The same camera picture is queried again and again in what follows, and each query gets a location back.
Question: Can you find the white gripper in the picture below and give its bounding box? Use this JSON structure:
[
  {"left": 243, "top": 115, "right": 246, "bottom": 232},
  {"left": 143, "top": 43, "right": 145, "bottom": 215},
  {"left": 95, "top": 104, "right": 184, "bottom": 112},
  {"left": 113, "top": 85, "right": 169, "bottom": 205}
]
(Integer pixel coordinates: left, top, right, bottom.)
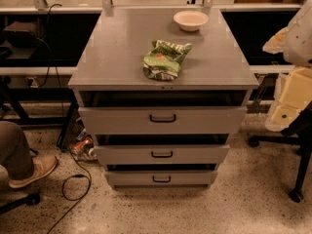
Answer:
[{"left": 265, "top": 67, "right": 312, "bottom": 132}]

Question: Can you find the grey bottom drawer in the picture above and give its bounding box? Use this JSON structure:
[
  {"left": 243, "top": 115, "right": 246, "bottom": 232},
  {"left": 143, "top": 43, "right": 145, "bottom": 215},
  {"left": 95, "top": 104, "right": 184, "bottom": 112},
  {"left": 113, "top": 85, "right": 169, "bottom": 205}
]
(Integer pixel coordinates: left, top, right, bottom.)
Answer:
[{"left": 105, "top": 171, "right": 217, "bottom": 187}]

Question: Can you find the grey drawer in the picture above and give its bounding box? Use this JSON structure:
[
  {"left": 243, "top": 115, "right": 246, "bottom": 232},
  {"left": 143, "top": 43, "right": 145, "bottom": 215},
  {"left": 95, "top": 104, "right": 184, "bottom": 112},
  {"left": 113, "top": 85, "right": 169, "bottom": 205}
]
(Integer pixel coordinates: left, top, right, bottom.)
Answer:
[
  {"left": 105, "top": 171, "right": 217, "bottom": 187},
  {"left": 79, "top": 107, "right": 247, "bottom": 135},
  {"left": 95, "top": 144, "right": 229, "bottom": 165}
]

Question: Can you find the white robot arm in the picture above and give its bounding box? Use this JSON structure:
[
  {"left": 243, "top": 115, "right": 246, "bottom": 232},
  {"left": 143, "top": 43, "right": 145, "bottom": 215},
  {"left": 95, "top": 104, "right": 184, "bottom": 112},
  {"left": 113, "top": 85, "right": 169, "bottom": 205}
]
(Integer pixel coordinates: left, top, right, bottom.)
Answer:
[{"left": 262, "top": 0, "right": 312, "bottom": 132}]

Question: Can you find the grey drawer cabinet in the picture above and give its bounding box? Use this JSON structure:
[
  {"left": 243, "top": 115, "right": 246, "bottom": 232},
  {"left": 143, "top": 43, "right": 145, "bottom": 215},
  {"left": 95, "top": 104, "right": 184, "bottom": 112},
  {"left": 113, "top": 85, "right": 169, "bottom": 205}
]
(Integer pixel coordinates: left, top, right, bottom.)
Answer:
[{"left": 69, "top": 8, "right": 258, "bottom": 175}]

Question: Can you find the grey middle drawer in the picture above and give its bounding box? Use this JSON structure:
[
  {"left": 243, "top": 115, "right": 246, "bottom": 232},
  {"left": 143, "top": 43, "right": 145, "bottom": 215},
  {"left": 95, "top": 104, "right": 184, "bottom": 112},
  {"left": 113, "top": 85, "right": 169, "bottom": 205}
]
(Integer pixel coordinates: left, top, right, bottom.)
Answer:
[{"left": 95, "top": 144, "right": 229, "bottom": 165}]

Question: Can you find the grey top drawer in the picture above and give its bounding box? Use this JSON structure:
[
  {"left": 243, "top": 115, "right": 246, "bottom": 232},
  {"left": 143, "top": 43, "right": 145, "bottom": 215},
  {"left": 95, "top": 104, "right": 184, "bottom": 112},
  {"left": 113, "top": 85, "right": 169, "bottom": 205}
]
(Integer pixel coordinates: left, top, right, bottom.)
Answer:
[{"left": 79, "top": 107, "right": 247, "bottom": 135}]

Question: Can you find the black office chair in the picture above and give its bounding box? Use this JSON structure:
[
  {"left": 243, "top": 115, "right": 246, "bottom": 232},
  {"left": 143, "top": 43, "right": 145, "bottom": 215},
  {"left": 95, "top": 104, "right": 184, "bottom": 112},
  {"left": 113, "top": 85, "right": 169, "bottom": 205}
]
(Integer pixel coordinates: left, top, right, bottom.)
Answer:
[{"left": 248, "top": 105, "right": 312, "bottom": 203}]

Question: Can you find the white bowl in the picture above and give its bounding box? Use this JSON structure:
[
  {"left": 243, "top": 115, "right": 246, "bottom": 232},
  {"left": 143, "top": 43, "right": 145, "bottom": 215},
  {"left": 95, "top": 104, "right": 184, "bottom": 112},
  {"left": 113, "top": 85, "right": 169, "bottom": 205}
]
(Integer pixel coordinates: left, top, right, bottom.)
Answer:
[{"left": 174, "top": 11, "right": 209, "bottom": 32}]

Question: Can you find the green chip bag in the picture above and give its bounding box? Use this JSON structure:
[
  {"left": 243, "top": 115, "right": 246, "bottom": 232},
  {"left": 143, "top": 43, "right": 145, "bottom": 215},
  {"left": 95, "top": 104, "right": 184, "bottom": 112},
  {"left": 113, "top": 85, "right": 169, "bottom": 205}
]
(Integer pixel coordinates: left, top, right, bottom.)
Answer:
[{"left": 143, "top": 40, "right": 192, "bottom": 81}]

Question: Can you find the tan shoe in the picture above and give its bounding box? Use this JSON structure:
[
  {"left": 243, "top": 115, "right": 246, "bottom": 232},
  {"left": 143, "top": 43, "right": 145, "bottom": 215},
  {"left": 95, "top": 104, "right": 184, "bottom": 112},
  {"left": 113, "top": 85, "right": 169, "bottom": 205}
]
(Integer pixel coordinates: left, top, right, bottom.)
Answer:
[{"left": 9, "top": 156, "right": 58, "bottom": 189}]

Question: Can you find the black chair base left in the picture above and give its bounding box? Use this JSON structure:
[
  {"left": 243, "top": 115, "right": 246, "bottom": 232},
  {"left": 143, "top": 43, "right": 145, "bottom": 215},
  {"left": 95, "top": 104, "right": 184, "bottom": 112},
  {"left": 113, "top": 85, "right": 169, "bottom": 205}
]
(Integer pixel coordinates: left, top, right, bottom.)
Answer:
[{"left": 0, "top": 193, "right": 40, "bottom": 215}]

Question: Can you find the dark box on shelf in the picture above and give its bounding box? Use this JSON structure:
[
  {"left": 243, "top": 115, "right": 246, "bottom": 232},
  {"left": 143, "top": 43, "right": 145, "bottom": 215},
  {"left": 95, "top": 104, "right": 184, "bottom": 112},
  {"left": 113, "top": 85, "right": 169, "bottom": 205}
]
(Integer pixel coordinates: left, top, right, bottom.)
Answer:
[{"left": 3, "top": 21, "right": 38, "bottom": 48}]

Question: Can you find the brown trouser leg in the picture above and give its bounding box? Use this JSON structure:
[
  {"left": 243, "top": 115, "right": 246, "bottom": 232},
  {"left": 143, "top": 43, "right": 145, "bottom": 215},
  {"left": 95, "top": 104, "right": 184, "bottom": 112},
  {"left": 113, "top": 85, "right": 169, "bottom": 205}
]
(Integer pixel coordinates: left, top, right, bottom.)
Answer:
[{"left": 0, "top": 121, "right": 34, "bottom": 180}]

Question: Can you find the wire trash basket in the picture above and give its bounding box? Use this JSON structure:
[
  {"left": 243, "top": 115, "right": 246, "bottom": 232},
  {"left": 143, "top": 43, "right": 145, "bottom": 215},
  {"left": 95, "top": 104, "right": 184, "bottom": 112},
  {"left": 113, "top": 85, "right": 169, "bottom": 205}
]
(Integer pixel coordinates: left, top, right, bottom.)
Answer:
[{"left": 62, "top": 110, "right": 98, "bottom": 162}]

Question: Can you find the black floor cable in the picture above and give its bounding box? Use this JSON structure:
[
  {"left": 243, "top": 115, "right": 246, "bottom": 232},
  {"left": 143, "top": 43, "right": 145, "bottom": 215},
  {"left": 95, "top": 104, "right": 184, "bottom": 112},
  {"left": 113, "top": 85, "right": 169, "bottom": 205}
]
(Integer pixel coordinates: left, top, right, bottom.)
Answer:
[{"left": 45, "top": 146, "right": 93, "bottom": 234}]

